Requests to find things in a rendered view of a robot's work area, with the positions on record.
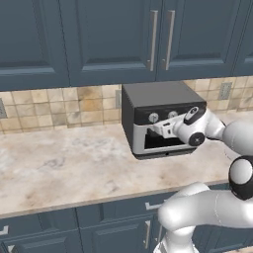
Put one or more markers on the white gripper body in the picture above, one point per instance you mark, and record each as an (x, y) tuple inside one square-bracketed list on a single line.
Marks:
[(164, 126)]

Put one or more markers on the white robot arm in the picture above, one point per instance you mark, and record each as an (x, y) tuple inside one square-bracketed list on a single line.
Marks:
[(210, 206)]

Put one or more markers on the round silver toaster oven knob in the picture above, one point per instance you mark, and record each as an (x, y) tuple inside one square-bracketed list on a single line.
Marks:
[(153, 117), (172, 114)]

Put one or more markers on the dark toaster oven door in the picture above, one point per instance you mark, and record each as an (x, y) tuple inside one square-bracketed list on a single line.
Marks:
[(158, 154)]

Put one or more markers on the black and silver toaster oven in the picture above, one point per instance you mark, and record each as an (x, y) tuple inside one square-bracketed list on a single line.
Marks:
[(158, 95)]

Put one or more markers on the blue base cupboard door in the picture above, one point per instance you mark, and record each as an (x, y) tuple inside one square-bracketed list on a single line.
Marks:
[(42, 243), (224, 238), (112, 237)]

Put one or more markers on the blue drawer front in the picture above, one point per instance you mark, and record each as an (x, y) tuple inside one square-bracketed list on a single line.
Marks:
[(42, 222), (115, 210)]

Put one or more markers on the grey wall socket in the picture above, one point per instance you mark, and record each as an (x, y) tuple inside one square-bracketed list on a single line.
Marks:
[(225, 91), (118, 99), (2, 109)]

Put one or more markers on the blue wall cupboard door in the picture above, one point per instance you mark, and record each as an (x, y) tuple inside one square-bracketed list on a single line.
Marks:
[(245, 39), (108, 36), (29, 42), (204, 36)]

